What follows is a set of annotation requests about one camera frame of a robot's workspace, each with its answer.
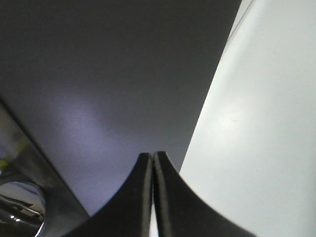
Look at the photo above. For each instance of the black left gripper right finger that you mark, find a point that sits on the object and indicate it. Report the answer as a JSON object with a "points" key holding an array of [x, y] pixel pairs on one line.
{"points": [[180, 212]]}

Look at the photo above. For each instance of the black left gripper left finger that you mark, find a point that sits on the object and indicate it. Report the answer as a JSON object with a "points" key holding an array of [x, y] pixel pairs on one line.
{"points": [[128, 212]]}

